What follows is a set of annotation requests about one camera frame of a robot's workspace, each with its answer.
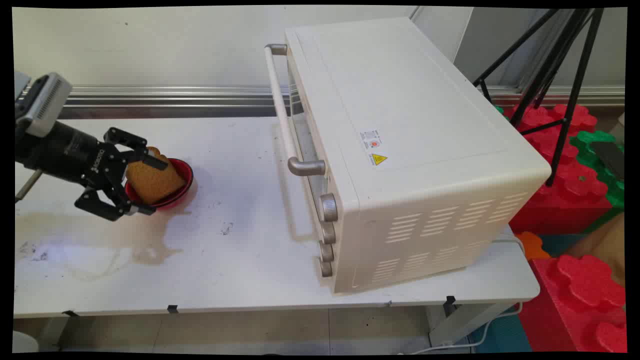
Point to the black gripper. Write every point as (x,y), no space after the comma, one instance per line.
(60,150)

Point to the brown toast slice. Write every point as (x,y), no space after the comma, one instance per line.
(152,179)

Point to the red bowl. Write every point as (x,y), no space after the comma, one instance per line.
(182,182)

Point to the black tape piece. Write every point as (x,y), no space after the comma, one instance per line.
(172,309)
(70,313)
(450,303)

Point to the white round object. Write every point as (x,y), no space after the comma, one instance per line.
(24,342)

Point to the large silver oven knob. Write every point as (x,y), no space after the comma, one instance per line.
(328,207)

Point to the white info sticker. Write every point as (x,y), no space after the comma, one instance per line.
(371,139)

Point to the yellow warning sticker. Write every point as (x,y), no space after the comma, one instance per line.
(378,159)

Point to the cream toaster oven body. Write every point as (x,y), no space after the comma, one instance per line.
(415,150)

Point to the white table leg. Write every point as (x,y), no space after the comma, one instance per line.
(465,322)

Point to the teal foam mat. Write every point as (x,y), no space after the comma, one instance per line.
(500,335)

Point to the orange foam piece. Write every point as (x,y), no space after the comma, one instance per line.
(532,246)

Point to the red foam block with studs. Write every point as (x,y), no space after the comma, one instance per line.
(570,195)

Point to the black tripod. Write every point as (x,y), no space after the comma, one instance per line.
(575,95)

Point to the green foam block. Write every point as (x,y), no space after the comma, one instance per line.
(590,145)

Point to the large red foam block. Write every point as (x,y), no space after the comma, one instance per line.
(580,300)

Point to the brown cardboard piece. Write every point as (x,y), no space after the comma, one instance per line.
(602,247)

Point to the black flat object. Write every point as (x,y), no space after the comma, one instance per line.
(609,157)

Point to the aluminium wall rail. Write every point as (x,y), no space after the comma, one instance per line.
(175,97)

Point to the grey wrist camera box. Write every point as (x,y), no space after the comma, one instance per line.
(42,105)

